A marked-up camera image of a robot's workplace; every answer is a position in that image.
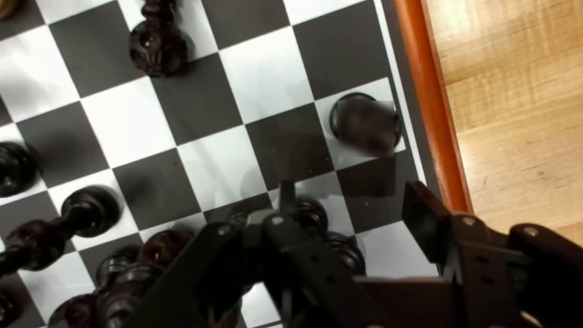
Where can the dark brown chess pawn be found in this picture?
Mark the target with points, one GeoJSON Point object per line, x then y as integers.
{"type": "Point", "coordinates": [313, 214]}

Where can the butcher block wooden table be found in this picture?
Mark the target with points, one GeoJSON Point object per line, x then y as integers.
{"type": "Point", "coordinates": [517, 122]}

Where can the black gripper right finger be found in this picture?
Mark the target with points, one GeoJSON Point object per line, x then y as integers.
{"type": "Point", "coordinates": [486, 256]}

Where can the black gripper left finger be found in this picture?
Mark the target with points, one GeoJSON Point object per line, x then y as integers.
{"type": "Point", "coordinates": [243, 275]}

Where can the light wooden chess piece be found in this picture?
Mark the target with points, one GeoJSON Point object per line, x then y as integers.
{"type": "Point", "coordinates": [6, 7]}

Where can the orange framed chess board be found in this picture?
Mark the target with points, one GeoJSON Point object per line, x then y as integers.
{"type": "Point", "coordinates": [262, 74]}

